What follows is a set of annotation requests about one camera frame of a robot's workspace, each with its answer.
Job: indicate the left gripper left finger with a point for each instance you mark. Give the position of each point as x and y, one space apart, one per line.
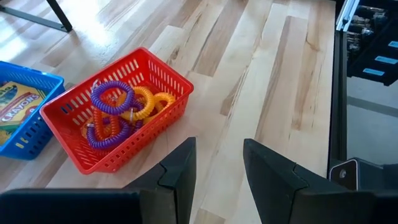
93 207

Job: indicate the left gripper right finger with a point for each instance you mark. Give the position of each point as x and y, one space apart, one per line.
311 205

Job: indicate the blue plastic basket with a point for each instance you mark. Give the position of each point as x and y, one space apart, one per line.
31 137

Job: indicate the red plastic basket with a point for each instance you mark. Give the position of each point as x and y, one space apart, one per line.
155 71

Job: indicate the black case blue labels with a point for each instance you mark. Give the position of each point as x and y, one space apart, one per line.
373 65

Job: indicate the black perforated metal shelf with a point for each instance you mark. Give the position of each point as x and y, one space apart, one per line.
59 15

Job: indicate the black camera box white trim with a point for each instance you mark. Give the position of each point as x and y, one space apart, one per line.
349 182

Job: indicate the silver metal bracket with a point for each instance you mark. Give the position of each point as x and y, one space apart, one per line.
346 15

